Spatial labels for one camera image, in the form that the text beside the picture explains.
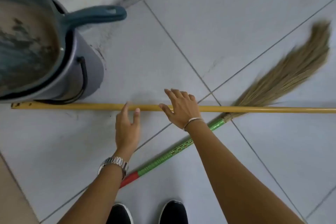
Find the silver metal wristwatch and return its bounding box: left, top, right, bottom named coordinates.
left=97, top=156, right=130, bottom=180

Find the teal plastic dustpan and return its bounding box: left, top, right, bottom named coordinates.
left=0, top=0, right=127, bottom=101

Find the straw broom green red handle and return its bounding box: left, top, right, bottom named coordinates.
left=119, top=20, right=332, bottom=189

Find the person's left forearm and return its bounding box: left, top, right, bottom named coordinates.
left=56, top=163, right=126, bottom=224

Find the grey bucket with black handle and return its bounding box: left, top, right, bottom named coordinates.
left=34, top=0, right=105, bottom=105

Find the person's black right shoe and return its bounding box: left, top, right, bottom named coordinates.
left=158, top=199, right=189, bottom=224

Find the person's black shoe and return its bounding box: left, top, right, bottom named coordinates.
left=158, top=199, right=189, bottom=224
left=106, top=203, right=134, bottom=224

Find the person's right forearm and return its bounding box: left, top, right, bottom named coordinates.
left=188, top=120, right=306, bottom=224

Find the yellow long pole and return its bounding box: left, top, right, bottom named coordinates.
left=11, top=101, right=336, bottom=114

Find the person's black left shoe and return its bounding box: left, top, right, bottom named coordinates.
left=106, top=203, right=134, bottom=224

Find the person's left hand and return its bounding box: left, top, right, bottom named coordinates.
left=115, top=101, right=141, bottom=158

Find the brown cardboard sheet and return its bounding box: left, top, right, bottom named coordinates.
left=0, top=150, right=40, bottom=224

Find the silver bangle bracelet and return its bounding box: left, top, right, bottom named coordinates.
left=183, top=117, right=205, bottom=132

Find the person's right hand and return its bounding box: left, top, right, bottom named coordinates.
left=158, top=89, right=204, bottom=130

